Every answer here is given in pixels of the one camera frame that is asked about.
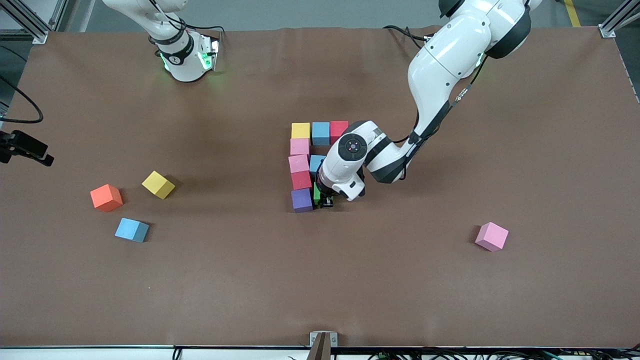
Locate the purple foam cube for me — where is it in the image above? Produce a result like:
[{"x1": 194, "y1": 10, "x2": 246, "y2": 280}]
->
[{"x1": 291, "y1": 188, "x2": 314, "y2": 214}]

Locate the red foam cube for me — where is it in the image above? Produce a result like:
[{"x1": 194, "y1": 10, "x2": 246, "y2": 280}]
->
[{"x1": 329, "y1": 120, "x2": 349, "y2": 145}]

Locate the orange foam cube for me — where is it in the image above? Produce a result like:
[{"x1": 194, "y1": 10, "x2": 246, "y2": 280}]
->
[{"x1": 90, "y1": 183, "x2": 124, "y2": 213}]

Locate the brown table mat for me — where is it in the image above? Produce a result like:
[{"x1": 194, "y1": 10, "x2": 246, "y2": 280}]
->
[{"x1": 0, "y1": 25, "x2": 640, "y2": 349}]

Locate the yellow floor tape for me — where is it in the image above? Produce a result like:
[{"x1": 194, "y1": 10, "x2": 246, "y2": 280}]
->
[{"x1": 564, "y1": 0, "x2": 584, "y2": 28}]

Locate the aluminium frame profile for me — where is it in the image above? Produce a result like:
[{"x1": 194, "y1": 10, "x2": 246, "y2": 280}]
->
[
  {"x1": 0, "y1": 0, "x2": 69, "y2": 45},
  {"x1": 599, "y1": 0, "x2": 640, "y2": 39}
]

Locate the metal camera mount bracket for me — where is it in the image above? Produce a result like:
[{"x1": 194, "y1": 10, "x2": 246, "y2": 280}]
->
[{"x1": 307, "y1": 331, "x2": 339, "y2": 360}]

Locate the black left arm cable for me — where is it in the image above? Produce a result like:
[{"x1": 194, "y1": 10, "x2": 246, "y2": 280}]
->
[{"x1": 395, "y1": 50, "x2": 488, "y2": 181}]

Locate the black left base cable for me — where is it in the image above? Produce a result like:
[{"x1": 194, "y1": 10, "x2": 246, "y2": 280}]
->
[{"x1": 383, "y1": 24, "x2": 435, "y2": 54}]

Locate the black base cable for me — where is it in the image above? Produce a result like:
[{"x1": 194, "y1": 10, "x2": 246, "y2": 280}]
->
[
  {"x1": 185, "y1": 22, "x2": 227, "y2": 37},
  {"x1": 383, "y1": 24, "x2": 435, "y2": 54}
]

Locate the white table edge rail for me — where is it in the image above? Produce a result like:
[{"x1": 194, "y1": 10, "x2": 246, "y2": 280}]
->
[{"x1": 0, "y1": 345, "x2": 640, "y2": 360}]

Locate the black right base cable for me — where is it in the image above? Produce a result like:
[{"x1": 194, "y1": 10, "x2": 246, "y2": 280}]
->
[{"x1": 185, "y1": 22, "x2": 227, "y2": 37}]

